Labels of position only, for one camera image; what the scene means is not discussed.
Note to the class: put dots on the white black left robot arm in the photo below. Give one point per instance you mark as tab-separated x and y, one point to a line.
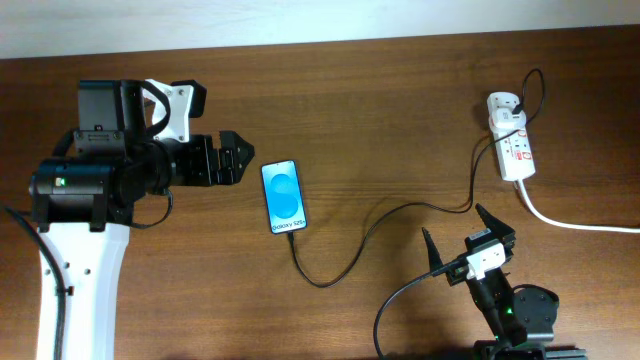
132	140

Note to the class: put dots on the blue Galaxy S25+ smartphone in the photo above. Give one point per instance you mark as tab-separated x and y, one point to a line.
283	195

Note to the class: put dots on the white power strip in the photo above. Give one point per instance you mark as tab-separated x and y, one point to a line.
513	150

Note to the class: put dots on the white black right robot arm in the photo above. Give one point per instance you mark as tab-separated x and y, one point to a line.
521	318

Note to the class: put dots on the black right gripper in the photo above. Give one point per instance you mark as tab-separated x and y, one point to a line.
506	233

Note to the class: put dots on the white USB charger plug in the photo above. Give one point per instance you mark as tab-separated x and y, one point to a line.
504	120

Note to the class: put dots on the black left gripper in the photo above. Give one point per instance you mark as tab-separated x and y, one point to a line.
209	169

